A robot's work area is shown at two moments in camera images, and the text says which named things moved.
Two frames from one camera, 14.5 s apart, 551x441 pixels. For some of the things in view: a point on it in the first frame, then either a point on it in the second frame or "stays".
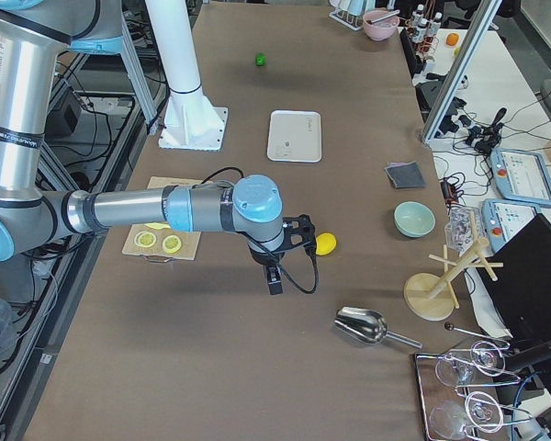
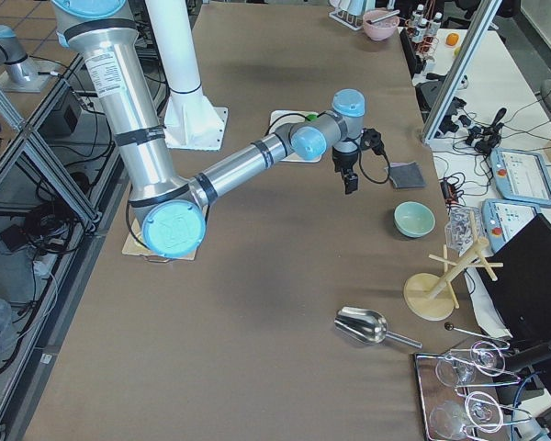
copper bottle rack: [425, 31] stays
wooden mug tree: [432, 296] stays
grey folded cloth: [406, 175] stays
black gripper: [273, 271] to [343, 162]
